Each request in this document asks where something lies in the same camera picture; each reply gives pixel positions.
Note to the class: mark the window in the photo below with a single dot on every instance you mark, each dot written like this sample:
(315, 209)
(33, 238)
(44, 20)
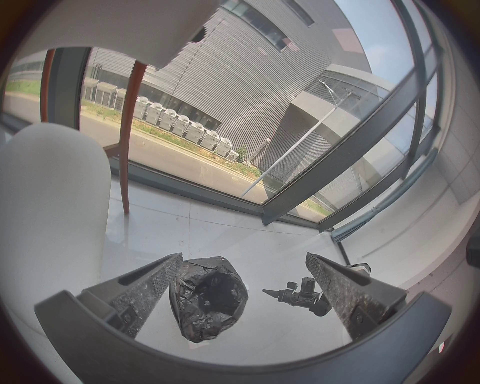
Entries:
(337, 165)

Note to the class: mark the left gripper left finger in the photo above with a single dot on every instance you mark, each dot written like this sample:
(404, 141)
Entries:
(150, 288)

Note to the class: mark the black plastic bag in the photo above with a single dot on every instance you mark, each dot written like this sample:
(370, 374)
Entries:
(189, 279)

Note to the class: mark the white chair with wooden legs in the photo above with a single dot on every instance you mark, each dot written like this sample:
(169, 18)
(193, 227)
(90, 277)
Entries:
(93, 26)

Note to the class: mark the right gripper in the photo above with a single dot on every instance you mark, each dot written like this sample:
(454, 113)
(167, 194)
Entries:
(290, 297)

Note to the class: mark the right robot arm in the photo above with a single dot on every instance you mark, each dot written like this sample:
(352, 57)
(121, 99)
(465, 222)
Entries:
(318, 305)

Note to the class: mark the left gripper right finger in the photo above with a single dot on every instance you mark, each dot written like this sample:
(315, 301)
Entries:
(345, 296)

